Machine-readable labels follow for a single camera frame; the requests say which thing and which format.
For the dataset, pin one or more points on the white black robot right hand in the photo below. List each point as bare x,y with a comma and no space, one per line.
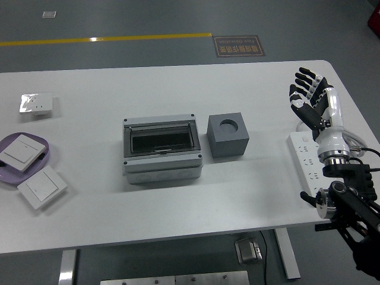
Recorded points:
332,136

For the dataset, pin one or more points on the grey electrical box clear lid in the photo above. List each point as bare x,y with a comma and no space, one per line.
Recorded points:
161,169

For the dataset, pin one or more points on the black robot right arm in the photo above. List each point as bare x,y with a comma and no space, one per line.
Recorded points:
353,202

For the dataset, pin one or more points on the grey cube with round hole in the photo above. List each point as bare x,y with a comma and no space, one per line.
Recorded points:
228,145

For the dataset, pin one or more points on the silver floor outlet box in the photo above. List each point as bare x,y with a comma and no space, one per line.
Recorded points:
248,250

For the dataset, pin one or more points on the white power strip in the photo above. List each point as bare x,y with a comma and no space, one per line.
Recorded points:
305,166

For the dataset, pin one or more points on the black table control panel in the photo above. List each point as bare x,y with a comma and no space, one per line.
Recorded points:
322,227

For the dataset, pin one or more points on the red object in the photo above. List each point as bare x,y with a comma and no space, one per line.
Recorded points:
375,17

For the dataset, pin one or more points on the white table leg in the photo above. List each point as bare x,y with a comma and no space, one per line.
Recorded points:
67,267
288,255

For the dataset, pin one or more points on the brown floor sign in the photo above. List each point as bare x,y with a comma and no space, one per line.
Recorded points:
239,46

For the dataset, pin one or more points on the yellow floor tape line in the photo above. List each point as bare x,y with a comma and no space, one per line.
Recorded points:
118,38

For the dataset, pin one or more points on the small silver floor plate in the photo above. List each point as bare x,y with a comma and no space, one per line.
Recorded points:
49,14

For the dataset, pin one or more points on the purple tray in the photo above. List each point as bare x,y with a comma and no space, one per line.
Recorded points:
10,178

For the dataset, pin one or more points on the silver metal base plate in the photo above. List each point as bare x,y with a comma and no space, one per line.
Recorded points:
136,281
212,278

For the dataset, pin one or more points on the white wall socket in wrap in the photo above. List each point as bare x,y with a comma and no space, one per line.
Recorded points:
40,102

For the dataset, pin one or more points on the white wall switch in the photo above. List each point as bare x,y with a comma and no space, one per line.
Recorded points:
20,151
41,187

